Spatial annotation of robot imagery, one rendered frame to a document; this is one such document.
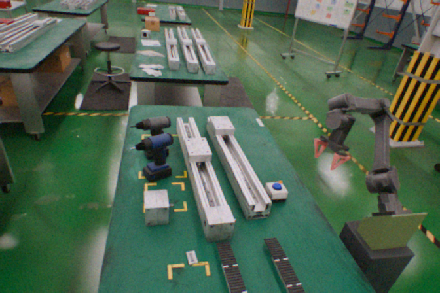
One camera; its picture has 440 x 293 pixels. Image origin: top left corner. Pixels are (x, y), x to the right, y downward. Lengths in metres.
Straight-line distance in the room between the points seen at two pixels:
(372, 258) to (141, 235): 0.89
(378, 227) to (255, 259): 0.50
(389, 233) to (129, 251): 0.97
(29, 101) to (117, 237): 2.28
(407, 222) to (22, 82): 3.03
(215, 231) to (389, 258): 0.70
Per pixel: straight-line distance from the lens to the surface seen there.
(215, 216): 1.11
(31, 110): 3.30
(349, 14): 6.52
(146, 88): 2.87
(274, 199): 1.35
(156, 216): 1.17
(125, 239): 1.17
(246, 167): 1.41
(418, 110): 4.29
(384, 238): 1.33
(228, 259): 1.07
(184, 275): 1.06
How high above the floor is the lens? 1.65
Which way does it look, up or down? 32 degrees down
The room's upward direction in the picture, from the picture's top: 7 degrees clockwise
